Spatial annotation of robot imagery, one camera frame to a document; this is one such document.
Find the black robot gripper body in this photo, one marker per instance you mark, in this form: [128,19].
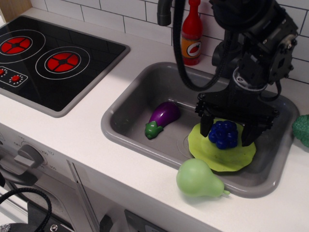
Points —
[239,102]

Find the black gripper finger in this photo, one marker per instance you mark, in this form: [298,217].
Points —
[251,132]
[206,124]

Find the blue toy blueberries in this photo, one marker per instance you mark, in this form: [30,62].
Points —
[224,134]

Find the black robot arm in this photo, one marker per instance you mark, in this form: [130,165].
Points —
[266,57]

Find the lime green plate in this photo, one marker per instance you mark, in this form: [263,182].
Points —
[228,160]

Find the purple toy eggplant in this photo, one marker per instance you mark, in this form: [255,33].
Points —
[164,114]

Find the green knitted cloth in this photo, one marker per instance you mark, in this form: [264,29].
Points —
[301,129]

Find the green toy pear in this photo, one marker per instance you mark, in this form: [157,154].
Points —
[195,179]

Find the red toy ketchup bottle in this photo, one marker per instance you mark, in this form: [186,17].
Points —
[191,35]

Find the white toy oven door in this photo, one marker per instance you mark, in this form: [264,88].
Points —
[66,212]

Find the black toy stove top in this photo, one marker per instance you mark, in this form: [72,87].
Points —
[50,68]

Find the grey oven knob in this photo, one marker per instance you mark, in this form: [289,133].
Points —
[28,157]

